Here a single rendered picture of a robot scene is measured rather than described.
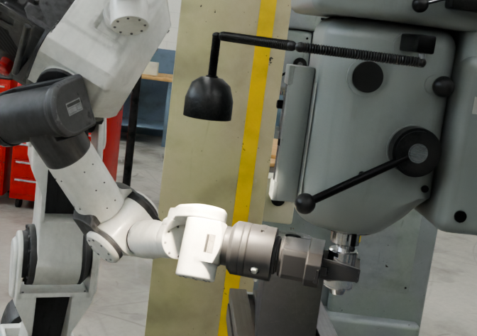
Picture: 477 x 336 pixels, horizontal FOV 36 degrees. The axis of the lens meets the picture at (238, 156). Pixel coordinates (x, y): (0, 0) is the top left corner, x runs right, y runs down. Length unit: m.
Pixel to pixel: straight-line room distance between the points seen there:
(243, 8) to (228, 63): 0.21
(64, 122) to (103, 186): 0.17
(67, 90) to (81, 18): 0.16
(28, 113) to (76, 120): 0.08
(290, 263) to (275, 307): 0.36
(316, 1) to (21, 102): 0.55
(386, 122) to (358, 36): 0.13
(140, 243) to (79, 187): 0.15
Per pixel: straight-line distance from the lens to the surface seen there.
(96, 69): 1.34
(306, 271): 1.15
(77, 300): 1.82
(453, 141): 1.08
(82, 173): 1.34
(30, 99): 1.29
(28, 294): 1.79
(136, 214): 1.41
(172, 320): 3.08
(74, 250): 1.75
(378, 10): 1.03
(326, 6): 1.02
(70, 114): 1.28
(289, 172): 1.13
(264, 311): 1.52
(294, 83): 1.11
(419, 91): 1.07
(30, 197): 5.94
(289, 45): 0.97
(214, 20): 2.84
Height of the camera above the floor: 1.59
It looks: 10 degrees down
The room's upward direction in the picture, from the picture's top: 7 degrees clockwise
